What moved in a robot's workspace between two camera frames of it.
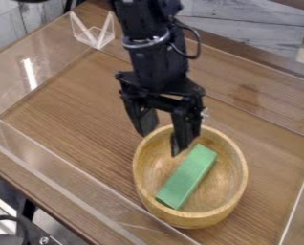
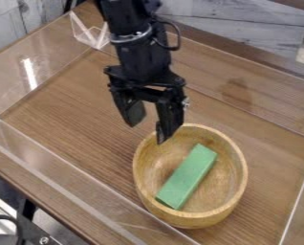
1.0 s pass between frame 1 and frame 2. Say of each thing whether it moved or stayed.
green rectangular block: stayed
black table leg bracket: stayed
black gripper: moved
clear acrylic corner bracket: stayed
